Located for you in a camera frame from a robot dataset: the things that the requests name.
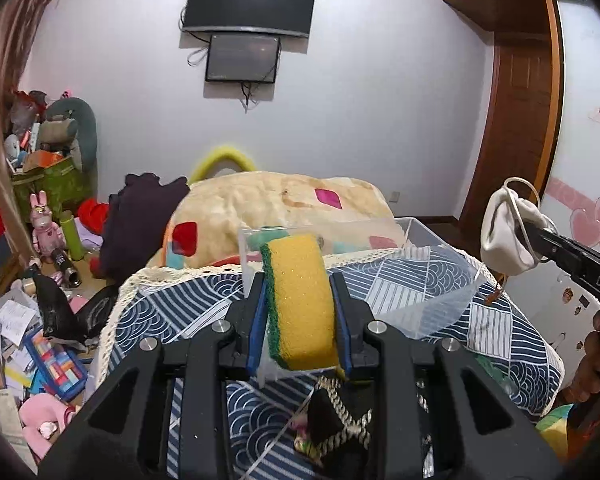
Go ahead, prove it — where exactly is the white drawstring pouch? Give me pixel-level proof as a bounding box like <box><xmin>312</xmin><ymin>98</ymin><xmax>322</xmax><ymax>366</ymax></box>
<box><xmin>480</xmin><ymin>177</ymin><xmax>558</xmax><ymax>276</ymax></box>

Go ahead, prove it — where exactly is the yellow green sponge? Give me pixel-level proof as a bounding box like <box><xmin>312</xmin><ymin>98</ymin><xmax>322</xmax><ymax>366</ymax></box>
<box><xmin>261</xmin><ymin>234</ymin><xmax>338</xmax><ymax>370</ymax></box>

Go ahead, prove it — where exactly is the person's right hand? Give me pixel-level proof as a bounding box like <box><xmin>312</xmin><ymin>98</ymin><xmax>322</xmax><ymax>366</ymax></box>
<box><xmin>564</xmin><ymin>310</ymin><xmax>600</xmax><ymax>403</ymax></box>

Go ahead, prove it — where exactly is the clear plastic box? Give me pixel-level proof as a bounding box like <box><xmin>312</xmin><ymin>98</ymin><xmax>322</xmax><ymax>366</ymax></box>
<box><xmin>237</xmin><ymin>216</ymin><xmax>481</xmax><ymax>390</ymax></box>

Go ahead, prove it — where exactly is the beige patchwork blanket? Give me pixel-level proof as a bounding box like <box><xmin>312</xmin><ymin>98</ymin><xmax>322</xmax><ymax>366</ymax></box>
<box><xmin>147</xmin><ymin>171</ymin><xmax>404</xmax><ymax>269</ymax></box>

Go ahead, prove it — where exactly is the blue white patterned tablecloth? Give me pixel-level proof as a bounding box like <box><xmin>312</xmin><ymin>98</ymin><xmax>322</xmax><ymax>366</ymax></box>
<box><xmin>95</xmin><ymin>252</ymin><xmax>565</xmax><ymax>479</ymax></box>

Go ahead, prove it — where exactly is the brown wooden door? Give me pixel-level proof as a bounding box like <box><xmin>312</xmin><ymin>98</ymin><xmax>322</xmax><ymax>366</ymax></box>
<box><xmin>460</xmin><ymin>37</ymin><xmax>553</xmax><ymax>237</ymax></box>

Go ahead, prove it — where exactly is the dark purple garment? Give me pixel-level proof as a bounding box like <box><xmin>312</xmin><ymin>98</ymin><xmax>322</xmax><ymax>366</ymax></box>
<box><xmin>99</xmin><ymin>172</ymin><xmax>189</xmax><ymax>284</ymax></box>

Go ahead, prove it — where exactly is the yellow fuzzy hoop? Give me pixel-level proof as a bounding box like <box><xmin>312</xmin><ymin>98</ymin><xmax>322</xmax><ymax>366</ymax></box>
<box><xmin>187</xmin><ymin>145</ymin><xmax>258</xmax><ymax>184</ymax></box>

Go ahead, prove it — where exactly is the black flashlight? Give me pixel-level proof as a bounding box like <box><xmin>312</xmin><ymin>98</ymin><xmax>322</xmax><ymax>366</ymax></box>
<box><xmin>50</xmin><ymin>248</ymin><xmax>82</xmax><ymax>288</ymax></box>

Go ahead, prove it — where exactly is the red plush item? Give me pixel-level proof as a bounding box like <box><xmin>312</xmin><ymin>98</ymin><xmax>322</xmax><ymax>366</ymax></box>
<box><xmin>76</xmin><ymin>197</ymin><xmax>109</xmax><ymax>235</ymax></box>

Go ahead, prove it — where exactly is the green bottle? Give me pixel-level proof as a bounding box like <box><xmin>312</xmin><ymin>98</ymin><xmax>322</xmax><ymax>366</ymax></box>
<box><xmin>59</xmin><ymin>210</ymin><xmax>85</xmax><ymax>261</ymax></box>

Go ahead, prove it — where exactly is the blue pencil case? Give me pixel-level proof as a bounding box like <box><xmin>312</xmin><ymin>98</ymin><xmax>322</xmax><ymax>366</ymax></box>
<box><xmin>23</xmin><ymin>328</ymin><xmax>87</xmax><ymax>402</ymax></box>

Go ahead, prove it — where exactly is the pink rabbit plush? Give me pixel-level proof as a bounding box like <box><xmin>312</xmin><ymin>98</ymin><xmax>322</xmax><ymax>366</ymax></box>
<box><xmin>30</xmin><ymin>190</ymin><xmax>66</xmax><ymax>258</ymax></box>

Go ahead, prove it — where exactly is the green cardboard box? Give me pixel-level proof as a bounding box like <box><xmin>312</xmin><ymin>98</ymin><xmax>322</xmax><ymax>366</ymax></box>
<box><xmin>10</xmin><ymin>157</ymin><xmax>93</xmax><ymax>223</ymax></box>

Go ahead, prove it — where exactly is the pink plush toy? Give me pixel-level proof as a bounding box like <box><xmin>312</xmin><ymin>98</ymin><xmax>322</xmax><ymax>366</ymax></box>
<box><xmin>19</xmin><ymin>393</ymin><xmax>78</xmax><ymax>460</ymax></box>

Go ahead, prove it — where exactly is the grey green dinosaur plush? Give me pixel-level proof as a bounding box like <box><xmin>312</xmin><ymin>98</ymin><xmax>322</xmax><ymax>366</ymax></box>
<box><xmin>38</xmin><ymin>98</ymin><xmax>97</xmax><ymax>172</ymax></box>

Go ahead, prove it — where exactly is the black gold chain bag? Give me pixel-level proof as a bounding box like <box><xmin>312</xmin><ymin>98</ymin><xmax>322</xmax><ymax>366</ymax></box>
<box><xmin>291</xmin><ymin>373</ymin><xmax>374</xmax><ymax>479</ymax></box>

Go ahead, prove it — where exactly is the small wall monitor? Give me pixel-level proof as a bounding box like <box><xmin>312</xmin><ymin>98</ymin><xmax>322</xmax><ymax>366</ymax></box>
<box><xmin>206</xmin><ymin>32</ymin><xmax>282</xmax><ymax>84</ymax></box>

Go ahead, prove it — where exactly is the large wall television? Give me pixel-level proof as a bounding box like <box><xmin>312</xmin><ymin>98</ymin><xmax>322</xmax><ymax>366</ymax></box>
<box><xmin>183</xmin><ymin>0</ymin><xmax>315</xmax><ymax>38</ymax></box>

